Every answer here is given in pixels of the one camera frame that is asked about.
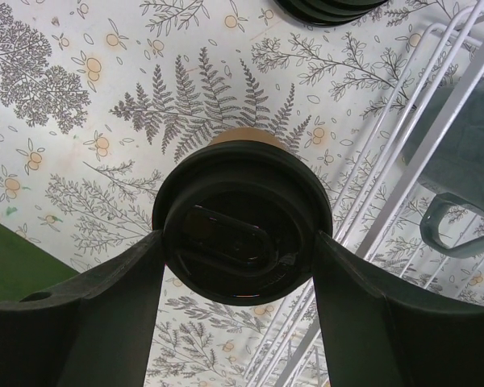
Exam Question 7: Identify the green brown paper bag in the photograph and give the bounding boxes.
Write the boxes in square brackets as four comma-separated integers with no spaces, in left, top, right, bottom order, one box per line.
[0,223,78,302]

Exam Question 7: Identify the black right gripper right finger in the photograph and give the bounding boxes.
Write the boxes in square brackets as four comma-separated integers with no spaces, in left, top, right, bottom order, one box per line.
[312,232,484,386]

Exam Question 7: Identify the white wire dish rack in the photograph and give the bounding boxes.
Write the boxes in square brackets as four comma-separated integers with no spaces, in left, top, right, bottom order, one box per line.
[244,0,484,387]

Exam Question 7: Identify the stack of black lids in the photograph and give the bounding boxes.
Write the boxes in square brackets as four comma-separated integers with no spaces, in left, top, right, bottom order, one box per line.
[275,0,387,27]

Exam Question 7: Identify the single brown paper cup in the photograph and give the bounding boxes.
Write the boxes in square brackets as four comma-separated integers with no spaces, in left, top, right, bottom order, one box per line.
[208,127,286,150]

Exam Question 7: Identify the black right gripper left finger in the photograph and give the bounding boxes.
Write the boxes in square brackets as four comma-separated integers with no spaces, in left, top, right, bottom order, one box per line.
[0,231,165,386]

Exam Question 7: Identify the dark teal mug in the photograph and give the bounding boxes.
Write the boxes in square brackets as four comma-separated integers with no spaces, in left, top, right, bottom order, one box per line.
[418,77,484,259]

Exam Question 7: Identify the floral tablecloth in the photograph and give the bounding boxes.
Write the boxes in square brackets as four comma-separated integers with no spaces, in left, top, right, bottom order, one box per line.
[0,0,484,387]

